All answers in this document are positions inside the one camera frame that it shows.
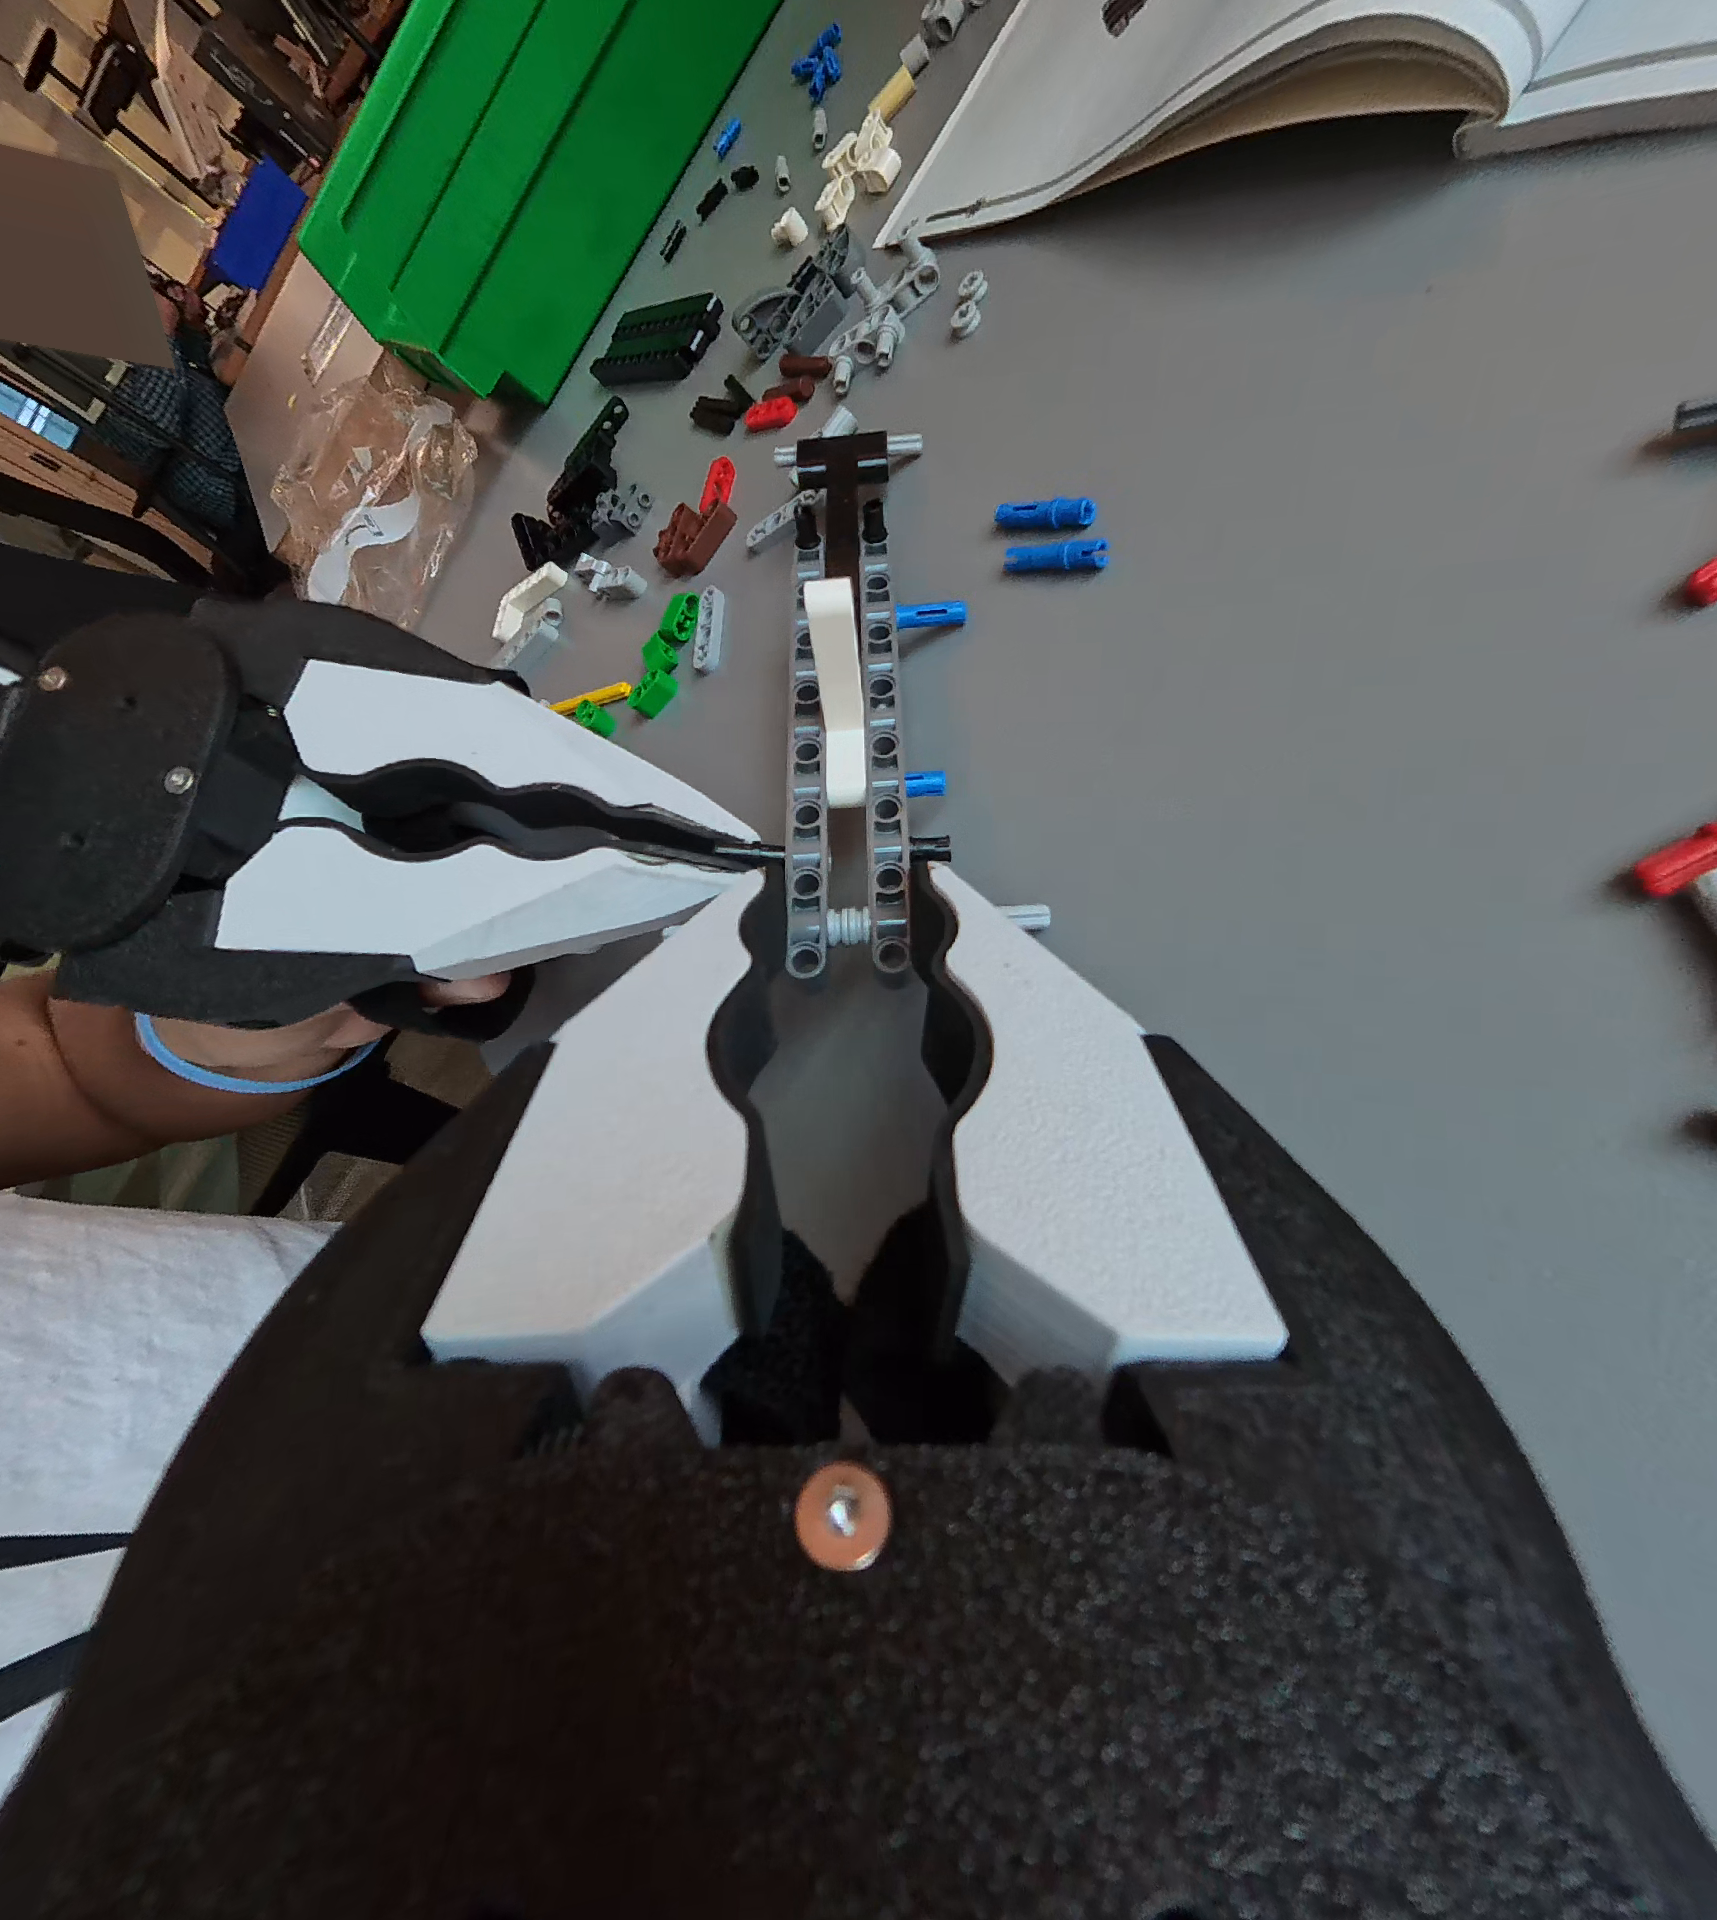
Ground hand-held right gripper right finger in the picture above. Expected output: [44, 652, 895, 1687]
[914, 867, 1290, 1376]

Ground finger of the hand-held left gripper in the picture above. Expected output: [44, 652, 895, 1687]
[280, 657, 767, 864]
[211, 822, 736, 980]

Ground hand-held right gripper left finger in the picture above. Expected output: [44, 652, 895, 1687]
[419, 872, 803, 1447]

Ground grey lego beam assembly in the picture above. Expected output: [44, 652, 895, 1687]
[773, 430, 973, 984]

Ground scatter of mixed lego pieces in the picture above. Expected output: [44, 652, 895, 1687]
[490, 0, 995, 738]

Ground lego instruction booklet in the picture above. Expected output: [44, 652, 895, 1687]
[873, 0, 1717, 251]

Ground person's left hand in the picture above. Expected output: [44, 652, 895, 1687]
[152, 973, 514, 1082]

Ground clear plastic bag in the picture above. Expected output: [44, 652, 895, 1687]
[269, 374, 481, 633]

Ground blue wristband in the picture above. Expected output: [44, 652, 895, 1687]
[130, 1012, 385, 1100]

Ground green plastic bin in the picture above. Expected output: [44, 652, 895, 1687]
[293, 0, 785, 409]

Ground blue panel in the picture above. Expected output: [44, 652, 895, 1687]
[204, 157, 307, 288]

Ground person's white shirt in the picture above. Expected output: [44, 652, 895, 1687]
[0, 1051, 342, 1914]

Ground thin black strap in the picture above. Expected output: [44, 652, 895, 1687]
[0, 1532, 133, 1587]

